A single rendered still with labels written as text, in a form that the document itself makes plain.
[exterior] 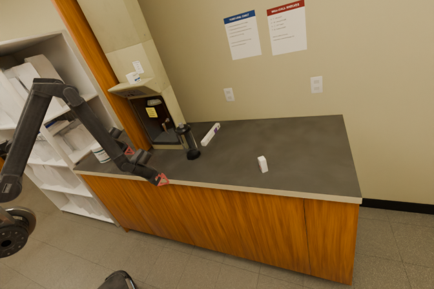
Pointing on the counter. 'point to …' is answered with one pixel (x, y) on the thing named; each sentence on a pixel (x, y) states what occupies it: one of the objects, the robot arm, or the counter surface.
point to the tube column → (108, 4)
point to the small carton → (133, 77)
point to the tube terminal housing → (150, 53)
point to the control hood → (146, 84)
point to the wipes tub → (100, 153)
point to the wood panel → (88, 46)
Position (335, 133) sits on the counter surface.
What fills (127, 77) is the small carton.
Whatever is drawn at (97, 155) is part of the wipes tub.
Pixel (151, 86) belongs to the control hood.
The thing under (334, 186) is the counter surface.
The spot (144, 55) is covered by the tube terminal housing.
